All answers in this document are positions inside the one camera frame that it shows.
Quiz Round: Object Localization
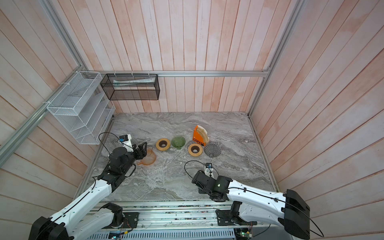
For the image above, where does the perforated cable duct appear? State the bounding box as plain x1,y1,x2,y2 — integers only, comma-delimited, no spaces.
88,228,236,240

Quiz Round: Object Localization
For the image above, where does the aluminium rail base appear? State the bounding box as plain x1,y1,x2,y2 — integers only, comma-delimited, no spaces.
97,200,261,239

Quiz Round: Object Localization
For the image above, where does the orange glass pitcher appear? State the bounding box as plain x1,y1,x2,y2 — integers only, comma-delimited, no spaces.
138,149,157,166

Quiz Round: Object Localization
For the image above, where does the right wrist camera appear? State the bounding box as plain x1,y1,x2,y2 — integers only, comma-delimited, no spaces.
205,163,213,177

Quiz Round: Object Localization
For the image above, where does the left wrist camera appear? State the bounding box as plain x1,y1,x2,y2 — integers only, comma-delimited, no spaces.
119,134,134,152

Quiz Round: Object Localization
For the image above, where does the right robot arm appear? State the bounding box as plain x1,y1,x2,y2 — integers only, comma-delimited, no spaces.
192,171,311,240

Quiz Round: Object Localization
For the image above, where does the right camera cable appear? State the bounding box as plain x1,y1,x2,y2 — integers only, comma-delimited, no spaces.
183,160,220,181

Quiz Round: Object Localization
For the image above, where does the black wire mesh basket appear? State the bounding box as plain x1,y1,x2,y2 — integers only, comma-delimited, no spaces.
101,73,161,101

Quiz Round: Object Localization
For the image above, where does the green glass dripper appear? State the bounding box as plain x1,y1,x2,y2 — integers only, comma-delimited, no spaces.
171,136,186,150

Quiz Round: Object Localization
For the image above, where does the brown paper filter stack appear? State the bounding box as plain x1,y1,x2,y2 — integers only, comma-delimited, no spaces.
197,125,210,145

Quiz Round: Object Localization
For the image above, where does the left camera cable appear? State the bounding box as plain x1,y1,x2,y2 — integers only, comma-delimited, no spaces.
98,131,136,154

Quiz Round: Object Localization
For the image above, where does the wooden ring dripper stand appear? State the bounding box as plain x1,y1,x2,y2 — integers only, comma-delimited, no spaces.
156,138,171,152

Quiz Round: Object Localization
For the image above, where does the paper in black basket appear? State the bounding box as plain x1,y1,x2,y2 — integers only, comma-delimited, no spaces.
113,78,156,87

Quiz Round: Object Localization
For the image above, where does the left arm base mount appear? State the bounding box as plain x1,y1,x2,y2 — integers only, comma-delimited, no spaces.
100,203,140,229

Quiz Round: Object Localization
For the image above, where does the clear glass dripper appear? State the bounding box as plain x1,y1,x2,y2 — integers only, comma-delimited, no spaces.
204,143,222,159

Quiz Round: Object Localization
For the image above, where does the camera cable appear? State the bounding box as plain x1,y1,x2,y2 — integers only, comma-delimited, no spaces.
98,131,136,154
183,160,220,181

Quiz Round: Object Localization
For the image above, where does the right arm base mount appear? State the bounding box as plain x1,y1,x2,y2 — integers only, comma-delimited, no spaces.
215,201,258,226

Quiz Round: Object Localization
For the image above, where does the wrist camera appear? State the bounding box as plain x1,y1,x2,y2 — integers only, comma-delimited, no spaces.
119,134,134,152
205,163,213,177

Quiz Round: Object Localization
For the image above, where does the white wire mesh shelf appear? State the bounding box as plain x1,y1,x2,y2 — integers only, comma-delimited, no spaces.
47,72,116,145

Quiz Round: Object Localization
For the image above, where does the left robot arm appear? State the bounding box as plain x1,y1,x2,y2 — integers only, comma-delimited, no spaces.
29,142,147,240

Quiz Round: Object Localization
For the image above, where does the orange coffee filter box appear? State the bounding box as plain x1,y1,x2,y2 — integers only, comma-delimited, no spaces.
193,126,206,147

